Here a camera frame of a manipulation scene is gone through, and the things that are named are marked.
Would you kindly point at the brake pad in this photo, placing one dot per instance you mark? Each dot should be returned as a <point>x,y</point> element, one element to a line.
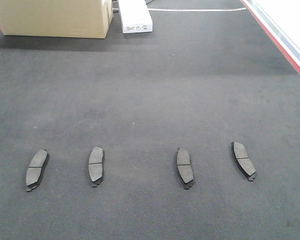
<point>35,170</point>
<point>184,168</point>
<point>242,160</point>
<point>96,166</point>

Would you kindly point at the white long box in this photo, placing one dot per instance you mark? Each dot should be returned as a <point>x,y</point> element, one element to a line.
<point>135,16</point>

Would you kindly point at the large cardboard box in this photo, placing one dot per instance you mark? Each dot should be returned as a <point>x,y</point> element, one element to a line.
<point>56,18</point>

